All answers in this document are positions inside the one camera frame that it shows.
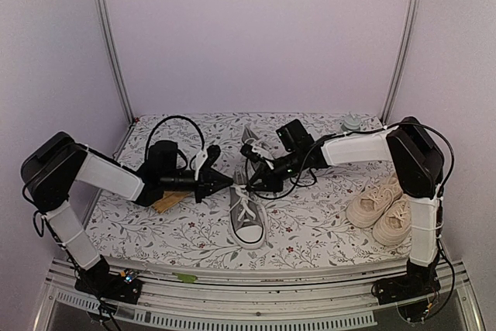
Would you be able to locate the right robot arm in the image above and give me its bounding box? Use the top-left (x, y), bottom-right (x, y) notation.
top-left (241, 117), bottom-right (449, 297)

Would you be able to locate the yellow bamboo fan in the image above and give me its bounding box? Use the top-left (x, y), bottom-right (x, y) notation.
top-left (152, 191), bottom-right (190, 213)

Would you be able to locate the right aluminium frame post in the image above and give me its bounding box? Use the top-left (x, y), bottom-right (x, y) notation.
top-left (380, 0), bottom-right (421, 124)

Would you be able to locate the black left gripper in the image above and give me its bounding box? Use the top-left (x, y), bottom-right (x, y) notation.
top-left (160, 169), bottom-right (233, 203)

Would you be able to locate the floral patterned table mat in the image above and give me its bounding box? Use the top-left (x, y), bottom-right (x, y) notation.
top-left (86, 113), bottom-right (410, 270)

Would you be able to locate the beige sneaker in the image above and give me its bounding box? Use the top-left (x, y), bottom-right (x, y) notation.
top-left (372, 196), bottom-right (412, 247)
top-left (346, 174), bottom-right (403, 229)

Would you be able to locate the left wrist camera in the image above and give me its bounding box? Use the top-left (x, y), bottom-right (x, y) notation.
top-left (194, 144), bottom-right (221, 181)

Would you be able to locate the grey sneaker with white laces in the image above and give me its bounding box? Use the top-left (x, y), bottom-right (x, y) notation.
top-left (229, 167), bottom-right (268, 250)

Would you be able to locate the aluminium frame post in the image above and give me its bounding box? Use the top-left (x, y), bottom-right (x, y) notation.
top-left (380, 0), bottom-right (421, 124)
top-left (95, 0), bottom-right (135, 124)

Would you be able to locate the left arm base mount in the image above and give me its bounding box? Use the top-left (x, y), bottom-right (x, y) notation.
top-left (74, 260), bottom-right (143, 305)

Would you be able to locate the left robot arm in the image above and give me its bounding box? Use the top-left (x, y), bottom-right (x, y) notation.
top-left (20, 132), bottom-right (233, 295)

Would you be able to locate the black camera cable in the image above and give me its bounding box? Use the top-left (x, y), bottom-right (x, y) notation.
top-left (255, 144), bottom-right (322, 200)
top-left (146, 115), bottom-right (206, 153)

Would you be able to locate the green tape piece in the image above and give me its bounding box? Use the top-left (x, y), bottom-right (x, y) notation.
top-left (174, 273), bottom-right (198, 284)

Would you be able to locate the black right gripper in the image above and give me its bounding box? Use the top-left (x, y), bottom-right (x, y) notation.
top-left (246, 149), bottom-right (304, 194)

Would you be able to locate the black left camera cable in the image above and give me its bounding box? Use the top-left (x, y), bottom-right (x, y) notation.
top-left (146, 115), bottom-right (206, 153)

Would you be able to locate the left aluminium frame post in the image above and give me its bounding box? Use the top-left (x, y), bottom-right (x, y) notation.
top-left (95, 0), bottom-right (135, 124)

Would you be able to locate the aluminium front rail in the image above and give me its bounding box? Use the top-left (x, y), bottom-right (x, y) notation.
top-left (33, 257), bottom-right (485, 331)

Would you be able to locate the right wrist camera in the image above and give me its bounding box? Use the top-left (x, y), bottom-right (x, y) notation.
top-left (241, 142), bottom-right (274, 163)

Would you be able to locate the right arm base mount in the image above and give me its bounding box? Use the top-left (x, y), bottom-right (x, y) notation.
top-left (371, 261), bottom-right (441, 305)

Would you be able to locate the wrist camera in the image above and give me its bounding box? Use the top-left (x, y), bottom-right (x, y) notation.
top-left (241, 142), bottom-right (274, 163)
top-left (194, 144), bottom-right (221, 181)

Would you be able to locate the black right camera cable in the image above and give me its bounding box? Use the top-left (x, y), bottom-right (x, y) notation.
top-left (255, 144), bottom-right (322, 200)

